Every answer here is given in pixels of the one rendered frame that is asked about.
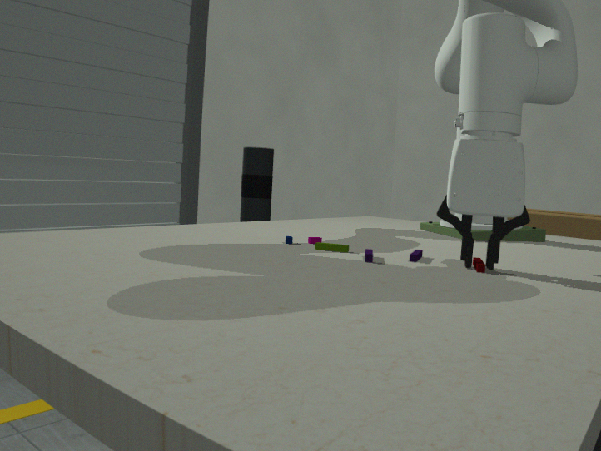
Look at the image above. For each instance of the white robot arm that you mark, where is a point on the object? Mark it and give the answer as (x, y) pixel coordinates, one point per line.
(499, 71)

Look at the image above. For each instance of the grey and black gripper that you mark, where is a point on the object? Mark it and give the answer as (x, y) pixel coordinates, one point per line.
(490, 181)

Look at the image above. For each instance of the lime green rod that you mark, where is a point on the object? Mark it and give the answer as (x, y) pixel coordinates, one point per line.
(331, 247)

